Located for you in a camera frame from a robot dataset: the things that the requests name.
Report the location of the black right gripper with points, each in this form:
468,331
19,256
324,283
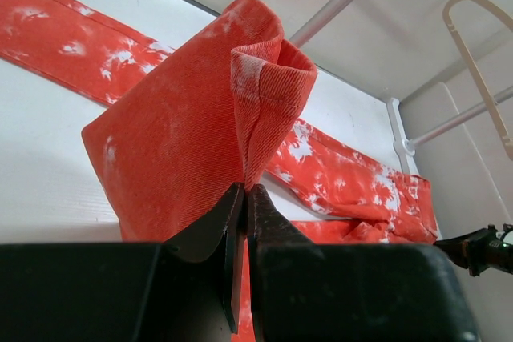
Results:
470,251

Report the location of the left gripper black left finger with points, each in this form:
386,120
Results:
184,289

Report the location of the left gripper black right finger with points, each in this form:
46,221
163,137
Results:
304,291

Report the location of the orange white-speckled trousers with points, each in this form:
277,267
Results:
208,117

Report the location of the wooden clothes hanger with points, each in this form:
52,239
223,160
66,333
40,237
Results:
489,100

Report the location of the white clothes rack with metal bar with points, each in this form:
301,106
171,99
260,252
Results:
402,49

